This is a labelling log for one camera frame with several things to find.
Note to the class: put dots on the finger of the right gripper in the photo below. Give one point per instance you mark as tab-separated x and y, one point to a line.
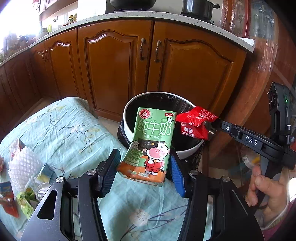
216	126

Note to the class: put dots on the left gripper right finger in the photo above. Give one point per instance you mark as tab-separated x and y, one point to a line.
232	217

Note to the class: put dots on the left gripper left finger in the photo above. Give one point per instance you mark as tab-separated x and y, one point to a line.
53	216

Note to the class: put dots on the red snack bag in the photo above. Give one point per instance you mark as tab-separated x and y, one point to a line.
196	123

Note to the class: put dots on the yellow snack wrapper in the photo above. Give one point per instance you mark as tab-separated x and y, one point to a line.
28	201

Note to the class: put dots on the orange blue snack wrapper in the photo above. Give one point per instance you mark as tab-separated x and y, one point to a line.
7	199

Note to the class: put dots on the green milk carton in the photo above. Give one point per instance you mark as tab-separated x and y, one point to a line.
147	158

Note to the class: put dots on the small red carton box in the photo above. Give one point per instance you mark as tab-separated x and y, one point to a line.
16	145

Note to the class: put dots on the white rimmed trash bin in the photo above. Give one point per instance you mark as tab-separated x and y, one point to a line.
188	149

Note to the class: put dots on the brown lower kitchen cabinets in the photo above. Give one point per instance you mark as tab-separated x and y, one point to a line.
108	63

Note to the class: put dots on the person's right hand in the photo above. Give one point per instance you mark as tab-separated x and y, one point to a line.
275	190

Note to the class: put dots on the black stock pot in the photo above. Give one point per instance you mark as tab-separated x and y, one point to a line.
199	9

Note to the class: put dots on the black wok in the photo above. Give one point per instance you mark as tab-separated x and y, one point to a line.
141	5

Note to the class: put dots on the seasoning bottles group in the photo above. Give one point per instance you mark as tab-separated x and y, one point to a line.
72	18

